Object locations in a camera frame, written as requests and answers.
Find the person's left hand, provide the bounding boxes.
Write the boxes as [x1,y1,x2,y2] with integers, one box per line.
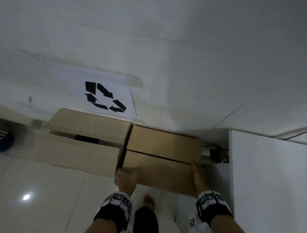
[114,167,142,196]

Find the person's right hand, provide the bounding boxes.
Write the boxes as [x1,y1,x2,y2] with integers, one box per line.
[191,161,209,195]

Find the plain brown cardboard box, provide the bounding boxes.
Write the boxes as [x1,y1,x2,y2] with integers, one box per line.
[120,125,203,198]

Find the person's right forearm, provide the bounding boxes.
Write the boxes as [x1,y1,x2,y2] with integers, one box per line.
[211,215,245,233]

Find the person's left forearm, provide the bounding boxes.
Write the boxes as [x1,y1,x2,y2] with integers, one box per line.
[84,217,120,233]

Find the person's black trouser legs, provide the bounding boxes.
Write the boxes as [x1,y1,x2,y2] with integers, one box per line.
[133,206,159,233]

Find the black marker wrist band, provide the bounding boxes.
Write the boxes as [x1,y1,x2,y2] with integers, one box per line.
[93,191,134,231]
[189,190,234,233]

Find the white table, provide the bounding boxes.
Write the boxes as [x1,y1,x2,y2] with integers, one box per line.
[228,129,307,233]

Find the white recycling symbol sign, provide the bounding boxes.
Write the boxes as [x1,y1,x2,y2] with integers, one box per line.
[36,60,144,120]

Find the blue round object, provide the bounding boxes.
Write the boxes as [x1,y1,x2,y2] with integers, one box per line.
[0,129,14,153]

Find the thin black wall cable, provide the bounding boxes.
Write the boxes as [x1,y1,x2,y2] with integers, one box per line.
[278,131,307,140]

